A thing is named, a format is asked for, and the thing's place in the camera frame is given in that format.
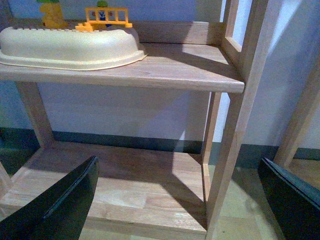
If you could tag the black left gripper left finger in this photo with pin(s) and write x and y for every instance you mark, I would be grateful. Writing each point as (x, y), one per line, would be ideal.
(60, 212)

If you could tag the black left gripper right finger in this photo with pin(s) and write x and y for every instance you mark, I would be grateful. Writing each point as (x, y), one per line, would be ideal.
(294, 202)

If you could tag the yellow toy palm trunk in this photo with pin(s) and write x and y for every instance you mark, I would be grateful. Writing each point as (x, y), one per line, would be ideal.
(53, 16)

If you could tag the yellow toy fence block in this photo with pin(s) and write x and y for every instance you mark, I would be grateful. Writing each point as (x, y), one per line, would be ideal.
(98, 17)

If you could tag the beige toy island base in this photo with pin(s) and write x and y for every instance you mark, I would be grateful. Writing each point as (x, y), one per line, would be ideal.
(70, 49)

